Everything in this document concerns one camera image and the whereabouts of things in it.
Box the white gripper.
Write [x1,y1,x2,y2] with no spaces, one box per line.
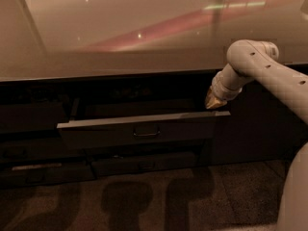
[204,68,243,109]

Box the dark drawer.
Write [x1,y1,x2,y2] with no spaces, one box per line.
[0,102,67,134]
[91,152,196,177]
[0,138,84,164]
[0,162,94,189]
[57,98,230,149]

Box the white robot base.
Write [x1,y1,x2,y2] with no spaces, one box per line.
[276,142,308,231]

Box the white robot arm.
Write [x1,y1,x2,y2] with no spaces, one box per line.
[205,39,308,123]

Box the dark cabinet door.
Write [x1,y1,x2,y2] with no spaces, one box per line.
[206,82,308,165]

